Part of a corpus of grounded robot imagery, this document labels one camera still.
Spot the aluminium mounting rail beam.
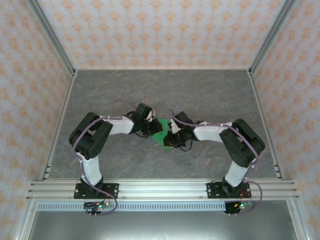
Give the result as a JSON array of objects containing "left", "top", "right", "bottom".
[{"left": 26, "top": 178, "right": 300, "bottom": 202}]

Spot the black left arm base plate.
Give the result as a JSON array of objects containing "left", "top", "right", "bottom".
[{"left": 73, "top": 183, "right": 120, "bottom": 200}]

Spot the grey slotted cable duct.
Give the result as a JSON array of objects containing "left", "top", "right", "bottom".
[{"left": 36, "top": 201, "right": 288, "bottom": 212}]

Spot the grey metal shelf sheet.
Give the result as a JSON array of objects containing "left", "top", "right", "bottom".
[{"left": 27, "top": 211, "right": 298, "bottom": 240}]

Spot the aluminium frame post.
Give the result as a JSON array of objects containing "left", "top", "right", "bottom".
[
  {"left": 26, "top": 0, "right": 77, "bottom": 76},
  {"left": 247, "top": 0, "right": 298, "bottom": 76}
]

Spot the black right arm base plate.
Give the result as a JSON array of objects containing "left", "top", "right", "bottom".
[{"left": 206, "top": 181, "right": 252, "bottom": 200}]

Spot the thin black right gripper cable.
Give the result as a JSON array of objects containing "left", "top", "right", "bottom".
[{"left": 179, "top": 141, "right": 194, "bottom": 152}]

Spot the aluminium table side rail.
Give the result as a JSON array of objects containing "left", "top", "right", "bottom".
[
  {"left": 38, "top": 71, "right": 78, "bottom": 182},
  {"left": 247, "top": 69, "right": 285, "bottom": 181}
]

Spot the green paper sheet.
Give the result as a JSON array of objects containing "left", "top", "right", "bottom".
[{"left": 151, "top": 117, "right": 176, "bottom": 152}]

